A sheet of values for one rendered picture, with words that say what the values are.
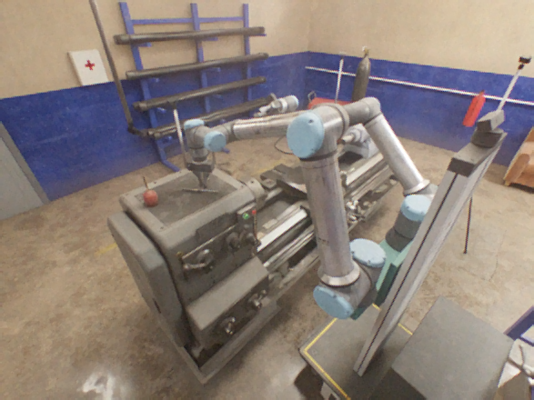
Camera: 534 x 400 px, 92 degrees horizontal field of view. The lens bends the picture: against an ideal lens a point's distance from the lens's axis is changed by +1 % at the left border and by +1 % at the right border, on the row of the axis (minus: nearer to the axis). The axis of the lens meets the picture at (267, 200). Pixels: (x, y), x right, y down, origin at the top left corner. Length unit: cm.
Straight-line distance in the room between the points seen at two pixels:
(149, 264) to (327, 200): 81
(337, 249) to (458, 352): 92
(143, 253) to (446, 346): 146
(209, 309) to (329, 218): 95
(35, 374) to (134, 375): 71
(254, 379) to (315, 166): 177
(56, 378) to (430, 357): 241
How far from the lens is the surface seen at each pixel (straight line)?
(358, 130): 283
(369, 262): 110
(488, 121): 99
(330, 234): 87
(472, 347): 170
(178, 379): 233
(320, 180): 78
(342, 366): 198
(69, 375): 266
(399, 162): 158
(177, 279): 137
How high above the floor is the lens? 212
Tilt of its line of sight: 36 degrees down
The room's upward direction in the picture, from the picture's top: straight up
